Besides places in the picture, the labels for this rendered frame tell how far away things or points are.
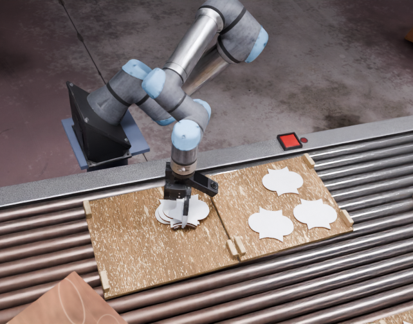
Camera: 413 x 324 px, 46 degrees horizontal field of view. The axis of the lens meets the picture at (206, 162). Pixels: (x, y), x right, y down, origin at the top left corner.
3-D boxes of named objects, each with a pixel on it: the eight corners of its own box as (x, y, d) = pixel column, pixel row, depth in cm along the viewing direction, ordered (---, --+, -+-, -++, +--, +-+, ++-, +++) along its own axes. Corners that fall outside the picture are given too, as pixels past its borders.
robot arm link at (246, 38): (138, 92, 188) (245, -1, 160) (166, 117, 194) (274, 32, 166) (130, 108, 179) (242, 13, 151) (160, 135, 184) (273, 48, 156)
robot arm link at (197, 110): (191, 85, 140) (180, 108, 132) (218, 110, 144) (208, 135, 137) (174, 97, 145) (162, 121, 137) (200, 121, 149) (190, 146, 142)
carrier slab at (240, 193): (202, 180, 173) (202, 177, 171) (303, 158, 185) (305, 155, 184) (240, 263, 151) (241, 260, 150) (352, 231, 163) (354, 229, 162)
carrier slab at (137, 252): (82, 205, 160) (82, 202, 159) (201, 180, 172) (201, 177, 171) (105, 300, 138) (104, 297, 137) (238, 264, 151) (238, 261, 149)
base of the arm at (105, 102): (83, 89, 181) (100, 70, 179) (112, 107, 192) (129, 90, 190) (92, 113, 172) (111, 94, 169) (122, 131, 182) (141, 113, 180)
